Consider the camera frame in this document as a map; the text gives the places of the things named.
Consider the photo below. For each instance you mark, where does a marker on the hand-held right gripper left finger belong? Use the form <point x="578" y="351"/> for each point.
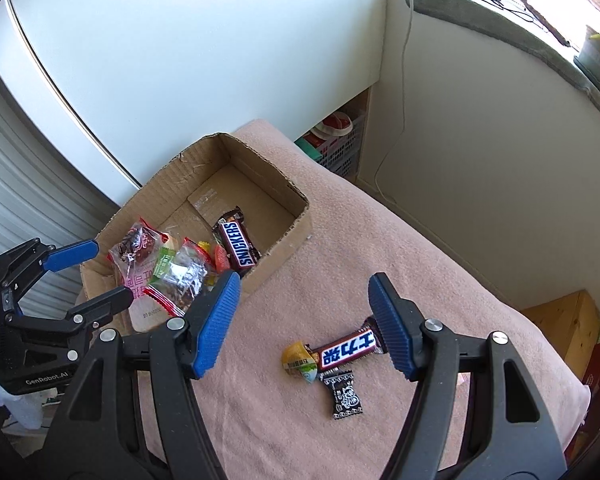
<point x="215" y="325"/>

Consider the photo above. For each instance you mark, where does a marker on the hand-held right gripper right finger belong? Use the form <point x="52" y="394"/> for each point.
<point x="387" y="320"/>

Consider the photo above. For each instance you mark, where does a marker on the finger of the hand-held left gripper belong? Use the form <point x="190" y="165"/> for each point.
<point x="72" y="255"/>
<point x="105" y="305"/>

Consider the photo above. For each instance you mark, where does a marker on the blue label chocolate bar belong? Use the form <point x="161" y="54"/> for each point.
<point x="345" y="350"/>

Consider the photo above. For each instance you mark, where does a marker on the red clear nut packet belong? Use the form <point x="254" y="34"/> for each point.
<point x="180" y="280"/>

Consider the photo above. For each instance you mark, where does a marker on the clear red-edged cake packet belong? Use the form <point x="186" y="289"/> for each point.
<point x="137" y="247"/>

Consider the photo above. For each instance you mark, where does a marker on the green candy packet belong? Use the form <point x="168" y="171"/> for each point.
<point x="166" y="262"/>

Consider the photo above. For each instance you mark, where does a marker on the brown chocolate bar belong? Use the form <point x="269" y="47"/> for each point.
<point x="237" y="242"/>

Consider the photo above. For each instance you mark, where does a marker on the cardboard box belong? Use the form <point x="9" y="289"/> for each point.
<point x="260" y="190"/>

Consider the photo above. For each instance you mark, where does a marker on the black patterned candy packet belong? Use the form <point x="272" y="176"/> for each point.
<point x="345" y="395"/>

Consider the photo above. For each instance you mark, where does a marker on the small yellow blue candy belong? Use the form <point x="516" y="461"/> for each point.
<point x="297" y="357"/>

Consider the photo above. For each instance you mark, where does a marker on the grey ribbed shutter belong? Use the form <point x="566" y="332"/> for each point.
<point x="20" y="160"/>

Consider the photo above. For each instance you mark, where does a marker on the pink plastic basket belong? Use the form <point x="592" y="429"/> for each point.
<point x="342" y="152"/>

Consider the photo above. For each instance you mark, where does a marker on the wooden box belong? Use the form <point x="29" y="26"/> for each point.
<point x="565" y="330"/>

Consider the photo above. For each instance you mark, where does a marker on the red white round container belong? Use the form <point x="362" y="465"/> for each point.
<point x="335" y="125"/>

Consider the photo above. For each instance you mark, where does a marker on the white cabinet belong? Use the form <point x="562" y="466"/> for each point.
<point x="205" y="60"/>

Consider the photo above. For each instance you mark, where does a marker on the green window sill mat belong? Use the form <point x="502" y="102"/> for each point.
<point x="460" y="10"/>

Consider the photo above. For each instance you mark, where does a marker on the potted plant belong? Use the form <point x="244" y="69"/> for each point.
<point x="597" y="65"/>

